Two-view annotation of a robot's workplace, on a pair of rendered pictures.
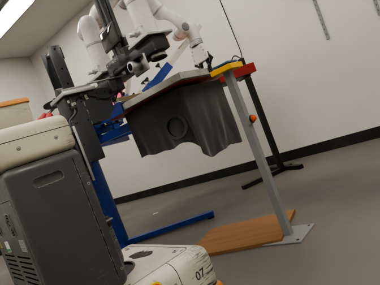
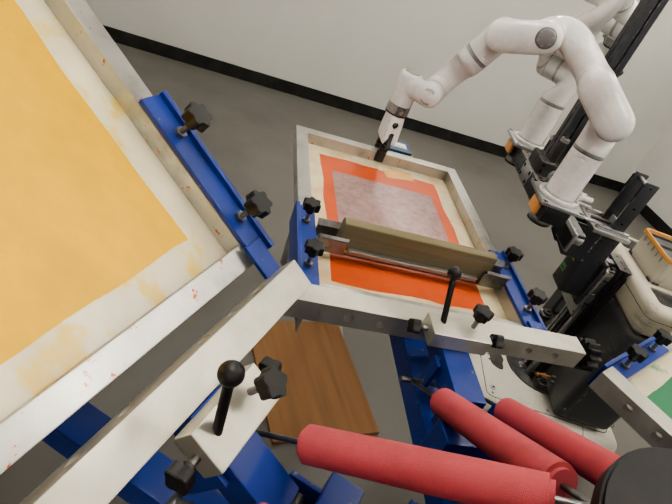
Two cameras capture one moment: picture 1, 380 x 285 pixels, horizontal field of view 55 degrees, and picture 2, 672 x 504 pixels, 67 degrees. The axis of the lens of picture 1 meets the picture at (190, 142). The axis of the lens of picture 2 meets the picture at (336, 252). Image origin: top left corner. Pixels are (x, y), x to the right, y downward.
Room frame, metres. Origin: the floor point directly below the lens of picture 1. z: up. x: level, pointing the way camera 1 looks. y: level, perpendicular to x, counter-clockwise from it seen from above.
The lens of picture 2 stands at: (3.49, 0.63, 1.66)
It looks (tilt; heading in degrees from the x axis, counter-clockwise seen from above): 34 degrees down; 213
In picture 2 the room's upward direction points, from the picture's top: 23 degrees clockwise
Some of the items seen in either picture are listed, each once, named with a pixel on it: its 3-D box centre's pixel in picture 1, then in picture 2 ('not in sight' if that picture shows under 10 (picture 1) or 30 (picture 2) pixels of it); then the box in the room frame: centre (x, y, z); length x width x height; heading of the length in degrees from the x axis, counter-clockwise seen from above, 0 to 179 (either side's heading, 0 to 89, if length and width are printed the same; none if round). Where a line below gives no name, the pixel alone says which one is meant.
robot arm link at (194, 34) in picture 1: (185, 34); (417, 93); (2.13, -0.20, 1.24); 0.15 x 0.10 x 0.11; 115
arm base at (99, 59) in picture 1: (98, 60); (577, 176); (1.91, 0.29, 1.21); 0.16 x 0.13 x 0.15; 129
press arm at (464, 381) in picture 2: not in sight; (453, 370); (2.72, 0.48, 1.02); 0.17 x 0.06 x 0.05; 51
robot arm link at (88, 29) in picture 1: (89, 32); (605, 128); (1.92, 0.28, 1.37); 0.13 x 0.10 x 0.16; 22
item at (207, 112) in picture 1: (212, 117); not in sight; (2.18, -0.18, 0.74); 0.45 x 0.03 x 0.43; 141
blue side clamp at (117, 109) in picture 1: (109, 114); (509, 295); (2.30, 0.41, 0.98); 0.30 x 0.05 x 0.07; 51
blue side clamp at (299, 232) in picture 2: not in sight; (303, 250); (2.73, 0.06, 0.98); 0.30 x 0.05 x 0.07; 51
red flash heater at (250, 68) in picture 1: (217, 81); not in sight; (3.54, -0.46, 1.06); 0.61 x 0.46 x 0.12; 111
